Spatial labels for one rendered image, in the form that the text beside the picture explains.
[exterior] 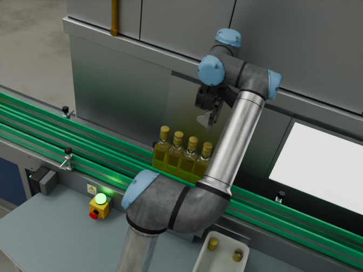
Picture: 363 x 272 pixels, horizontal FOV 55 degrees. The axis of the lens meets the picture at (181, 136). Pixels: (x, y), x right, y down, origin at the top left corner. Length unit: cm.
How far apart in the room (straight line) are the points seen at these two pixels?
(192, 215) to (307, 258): 79
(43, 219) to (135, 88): 66
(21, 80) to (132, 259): 285
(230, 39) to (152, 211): 52
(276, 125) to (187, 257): 63
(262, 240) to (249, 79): 77
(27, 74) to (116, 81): 225
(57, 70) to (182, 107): 247
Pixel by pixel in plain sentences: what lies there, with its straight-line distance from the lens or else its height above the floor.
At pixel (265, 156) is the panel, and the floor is 110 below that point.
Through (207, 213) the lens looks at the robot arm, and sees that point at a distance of 86.
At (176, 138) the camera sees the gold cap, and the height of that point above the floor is 115.
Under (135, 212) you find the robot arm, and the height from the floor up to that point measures 132.
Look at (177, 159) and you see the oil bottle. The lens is 137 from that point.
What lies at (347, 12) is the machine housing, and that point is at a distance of 115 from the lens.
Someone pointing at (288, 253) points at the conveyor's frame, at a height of 82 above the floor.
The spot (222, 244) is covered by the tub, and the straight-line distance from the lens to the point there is 150.
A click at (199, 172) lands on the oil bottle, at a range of 138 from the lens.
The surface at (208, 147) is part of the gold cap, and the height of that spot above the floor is 116.
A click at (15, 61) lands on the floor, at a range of 393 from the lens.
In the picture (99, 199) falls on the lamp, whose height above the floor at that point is 85.
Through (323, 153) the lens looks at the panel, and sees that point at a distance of 138.
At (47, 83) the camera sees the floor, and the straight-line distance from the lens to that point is 357.
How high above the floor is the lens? 206
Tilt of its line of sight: 43 degrees down
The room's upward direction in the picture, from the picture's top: 11 degrees clockwise
